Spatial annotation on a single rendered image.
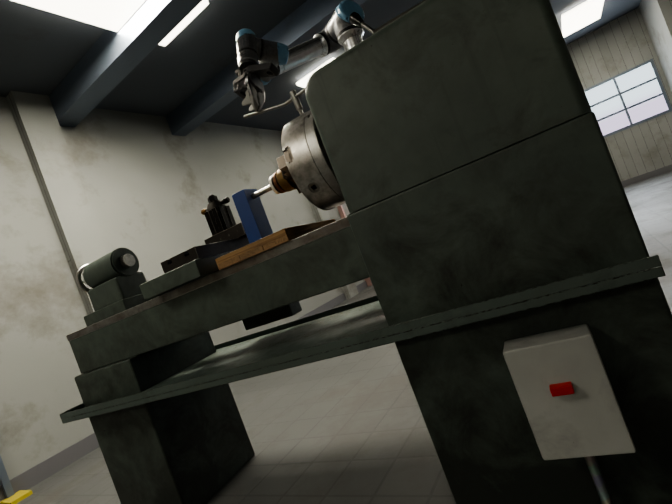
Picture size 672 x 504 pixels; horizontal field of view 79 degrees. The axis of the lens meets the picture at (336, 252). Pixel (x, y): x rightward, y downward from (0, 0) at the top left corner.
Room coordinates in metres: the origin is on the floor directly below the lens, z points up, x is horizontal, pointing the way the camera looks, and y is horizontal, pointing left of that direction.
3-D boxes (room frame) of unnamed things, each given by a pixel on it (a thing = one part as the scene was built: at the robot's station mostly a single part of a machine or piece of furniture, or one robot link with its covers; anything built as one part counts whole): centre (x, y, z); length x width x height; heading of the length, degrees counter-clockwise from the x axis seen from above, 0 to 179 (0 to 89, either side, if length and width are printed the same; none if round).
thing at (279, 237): (1.47, 0.17, 0.89); 0.36 x 0.30 x 0.04; 153
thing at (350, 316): (1.50, 0.24, 0.53); 2.10 x 0.60 x 0.02; 63
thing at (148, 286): (1.65, 0.46, 0.90); 0.53 x 0.30 x 0.06; 153
